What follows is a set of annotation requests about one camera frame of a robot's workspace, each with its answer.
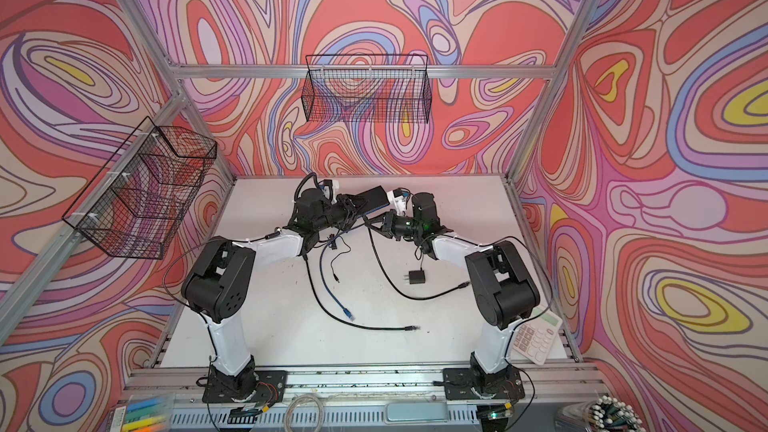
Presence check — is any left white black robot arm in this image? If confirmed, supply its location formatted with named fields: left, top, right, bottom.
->
left=181, top=173, right=389, bottom=404

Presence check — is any black wire basket left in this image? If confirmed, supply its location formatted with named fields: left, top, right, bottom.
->
left=62, top=118, right=218, bottom=260

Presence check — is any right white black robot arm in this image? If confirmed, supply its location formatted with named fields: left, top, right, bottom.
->
left=365, top=192, right=541, bottom=398

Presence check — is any bundle of white-tipped cables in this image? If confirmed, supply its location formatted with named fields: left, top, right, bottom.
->
left=554, top=394, right=649, bottom=432

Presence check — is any blue ethernet cable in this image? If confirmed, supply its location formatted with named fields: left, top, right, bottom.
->
left=317, top=215, right=385, bottom=321

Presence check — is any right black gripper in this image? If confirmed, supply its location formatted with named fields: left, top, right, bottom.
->
left=364, top=209, right=422, bottom=241

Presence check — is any aluminium front rail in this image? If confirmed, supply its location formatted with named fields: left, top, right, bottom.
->
left=119, top=360, right=608, bottom=431

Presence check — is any black wire basket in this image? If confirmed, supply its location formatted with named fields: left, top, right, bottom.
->
left=301, top=52, right=433, bottom=124
left=62, top=118, right=218, bottom=260

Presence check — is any black network switch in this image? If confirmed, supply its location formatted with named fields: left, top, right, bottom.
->
left=351, top=186, right=390, bottom=216

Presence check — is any grey flat device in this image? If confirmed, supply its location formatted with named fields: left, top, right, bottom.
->
left=384, top=402, right=449, bottom=424

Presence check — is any white calculator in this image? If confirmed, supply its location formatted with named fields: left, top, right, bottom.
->
left=512, top=307, right=562, bottom=365

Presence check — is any wrist white camera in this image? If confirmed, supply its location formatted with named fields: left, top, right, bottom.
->
left=320, top=179, right=340, bottom=203
left=387, top=188, right=411, bottom=216

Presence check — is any box of coloured markers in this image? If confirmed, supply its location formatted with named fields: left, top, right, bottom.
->
left=106, top=394, right=174, bottom=432

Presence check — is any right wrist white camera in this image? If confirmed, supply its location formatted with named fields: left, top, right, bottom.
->
left=387, top=188, right=411, bottom=216

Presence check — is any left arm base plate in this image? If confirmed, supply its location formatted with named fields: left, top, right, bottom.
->
left=202, top=367, right=288, bottom=404

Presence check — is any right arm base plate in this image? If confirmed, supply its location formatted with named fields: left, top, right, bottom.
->
left=433, top=366, right=526, bottom=403

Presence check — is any clear coiled cable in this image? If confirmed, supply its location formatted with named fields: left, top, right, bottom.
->
left=283, top=394, right=326, bottom=432

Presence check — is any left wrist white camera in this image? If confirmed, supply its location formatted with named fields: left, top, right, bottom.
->
left=320, top=179, right=340, bottom=203

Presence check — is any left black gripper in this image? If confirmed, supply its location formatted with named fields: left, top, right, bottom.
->
left=312, top=197, right=372, bottom=236

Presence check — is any black wire basket back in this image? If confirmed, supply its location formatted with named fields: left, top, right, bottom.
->
left=301, top=52, right=433, bottom=124

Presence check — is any black ethernet cable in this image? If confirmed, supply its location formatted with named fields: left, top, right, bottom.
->
left=302, top=251, right=419, bottom=332
left=364, top=221, right=471, bottom=302

